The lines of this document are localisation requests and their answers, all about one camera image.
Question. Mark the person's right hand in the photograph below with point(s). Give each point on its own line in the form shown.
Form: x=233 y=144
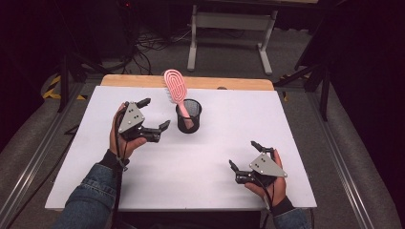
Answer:
x=278 y=191

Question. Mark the person's left hand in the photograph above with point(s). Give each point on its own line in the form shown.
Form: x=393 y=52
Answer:
x=122 y=148

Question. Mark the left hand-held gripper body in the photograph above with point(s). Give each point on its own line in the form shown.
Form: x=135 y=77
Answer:
x=131 y=116

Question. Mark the white table board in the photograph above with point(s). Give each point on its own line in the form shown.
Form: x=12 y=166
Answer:
x=191 y=165

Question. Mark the aluminium floor rail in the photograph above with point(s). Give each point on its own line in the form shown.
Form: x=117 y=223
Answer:
x=344 y=165
x=35 y=165

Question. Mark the wooden table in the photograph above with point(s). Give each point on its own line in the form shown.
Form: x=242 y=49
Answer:
x=133 y=81

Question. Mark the pink hairbrush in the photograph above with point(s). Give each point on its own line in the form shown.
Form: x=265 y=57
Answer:
x=175 y=84

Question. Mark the yellow black hazard tape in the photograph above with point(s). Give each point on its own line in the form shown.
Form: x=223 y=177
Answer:
x=51 y=90

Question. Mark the grey metal table frame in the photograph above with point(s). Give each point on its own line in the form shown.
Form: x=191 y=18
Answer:
x=234 y=20

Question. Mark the black metal stand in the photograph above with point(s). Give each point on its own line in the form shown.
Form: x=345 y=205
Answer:
x=63 y=82
x=324 y=92

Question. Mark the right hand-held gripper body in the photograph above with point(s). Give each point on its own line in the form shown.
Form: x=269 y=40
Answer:
x=266 y=167

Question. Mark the black mesh pen cup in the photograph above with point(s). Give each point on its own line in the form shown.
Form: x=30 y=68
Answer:
x=189 y=127

